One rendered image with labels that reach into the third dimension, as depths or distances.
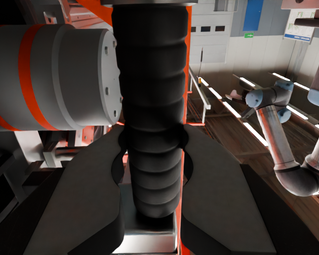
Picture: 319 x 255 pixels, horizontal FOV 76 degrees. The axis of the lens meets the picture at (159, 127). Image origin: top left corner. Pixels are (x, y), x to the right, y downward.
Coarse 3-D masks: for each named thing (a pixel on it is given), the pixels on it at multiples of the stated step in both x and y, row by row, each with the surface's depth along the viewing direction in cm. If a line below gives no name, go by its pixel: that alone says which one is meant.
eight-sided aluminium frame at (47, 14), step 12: (36, 0) 43; (48, 0) 43; (60, 0) 43; (36, 12) 44; (48, 12) 45; (60, 12) 44; (60, 132) 51; (72, 132) 50; (60, 144) 51; (72, 144) 50
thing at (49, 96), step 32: (0, 32) 23; (32, 32) 23; (64, 32) 24; (96, 32) 24; (0, 64) 22; (32, 64) 22; (64, 64) 22; (96, 64) 22; (0, 96) 22; (32, 96) 22; (64, 96) 23; (96, 96) 23; (0, 128) 26; (32, 128) 26; (64, 128) 27
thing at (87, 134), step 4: (84, 128) 56; (88, 128) 59; (92, 128) 62; (68, 132) 55; (84, 132) 56; (88, 132) 59; (92, 132) 62; (84, 136) 56; (88, 136) 59; (92, 136) 62; (84, 140) 55; (88, 140) 59; (92, 140) 61; (84, 144) 58; (88, 144) 59
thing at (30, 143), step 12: (0, 132) 30; (12, 132) 30; (24, 132) 32; (36, 132) 35; (0, 144) 31; (12, 144) 31; (24, 144) 32; (36, 144) 35; (0, 156) 32; (24, 156) 32; (36, 156) 35; (12, 168) 33; (24, 168) 33; (12, 180) 35; (24, 180) 35; (24, 192) 36
